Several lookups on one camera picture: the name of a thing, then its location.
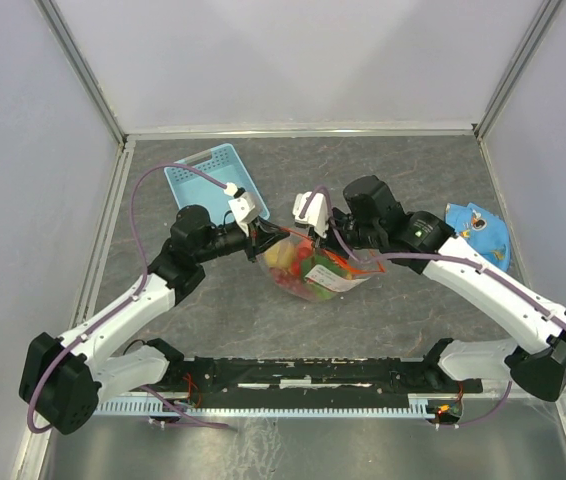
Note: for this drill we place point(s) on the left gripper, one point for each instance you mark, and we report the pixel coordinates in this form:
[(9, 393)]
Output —
[(262, 235)]

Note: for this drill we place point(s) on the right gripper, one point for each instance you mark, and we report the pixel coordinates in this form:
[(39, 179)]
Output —
[(329, 241)]

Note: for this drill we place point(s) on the green grape bunch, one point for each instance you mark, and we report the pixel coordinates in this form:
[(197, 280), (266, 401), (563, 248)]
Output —
[(325, 277)]

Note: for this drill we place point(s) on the clear zip top bag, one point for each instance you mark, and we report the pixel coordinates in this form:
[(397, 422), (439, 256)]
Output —
[(361, 271)]

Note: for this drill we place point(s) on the red lychee cluster with leaves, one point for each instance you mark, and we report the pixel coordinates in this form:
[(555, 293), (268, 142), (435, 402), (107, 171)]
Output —
[(292, 279)]

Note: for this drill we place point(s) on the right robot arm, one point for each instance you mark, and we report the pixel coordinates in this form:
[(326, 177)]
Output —
[(534, 354)]

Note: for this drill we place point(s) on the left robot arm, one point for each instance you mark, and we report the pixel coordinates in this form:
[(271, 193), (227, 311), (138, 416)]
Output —
[(66, 378)]

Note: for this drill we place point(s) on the light blue plastic basket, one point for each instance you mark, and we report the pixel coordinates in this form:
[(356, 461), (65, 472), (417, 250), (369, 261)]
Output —
[(223, 164)]

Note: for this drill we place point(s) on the blue printed cloth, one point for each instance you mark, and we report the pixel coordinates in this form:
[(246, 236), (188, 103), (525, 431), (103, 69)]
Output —
[(485, 232)]

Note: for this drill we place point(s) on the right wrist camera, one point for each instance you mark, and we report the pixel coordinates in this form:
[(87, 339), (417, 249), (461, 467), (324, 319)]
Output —
[(311, 209)]

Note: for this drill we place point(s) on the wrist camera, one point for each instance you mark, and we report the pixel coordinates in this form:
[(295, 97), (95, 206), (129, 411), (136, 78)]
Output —
[(245, 206), (311, 209)]

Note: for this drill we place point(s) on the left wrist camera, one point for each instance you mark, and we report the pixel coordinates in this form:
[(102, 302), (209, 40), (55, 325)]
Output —
[(245, 206)]

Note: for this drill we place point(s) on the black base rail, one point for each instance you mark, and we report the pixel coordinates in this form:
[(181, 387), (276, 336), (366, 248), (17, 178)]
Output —
[(310, 382)]

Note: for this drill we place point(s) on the light blue cable duct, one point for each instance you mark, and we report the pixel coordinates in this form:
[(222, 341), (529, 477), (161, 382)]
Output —
[(150, 406)]

